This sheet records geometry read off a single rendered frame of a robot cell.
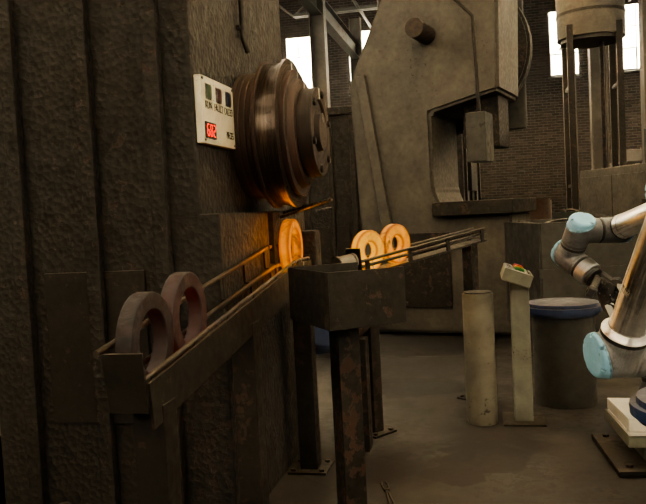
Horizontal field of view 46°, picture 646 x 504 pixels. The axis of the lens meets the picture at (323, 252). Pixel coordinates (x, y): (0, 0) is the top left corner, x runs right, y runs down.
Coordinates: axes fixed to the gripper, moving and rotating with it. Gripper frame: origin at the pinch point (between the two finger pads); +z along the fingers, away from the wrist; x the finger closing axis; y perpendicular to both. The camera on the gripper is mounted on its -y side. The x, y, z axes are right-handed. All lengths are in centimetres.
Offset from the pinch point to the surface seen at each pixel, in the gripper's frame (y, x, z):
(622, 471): -24, 33, 34
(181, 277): -164, -25, -8
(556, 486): -44, 39, 28
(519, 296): 0.1, 24.8, -41.6
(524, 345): 1, 40, -30
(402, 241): -30, 23, -82
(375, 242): -45, 21, -80
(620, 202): 301, 83, -194
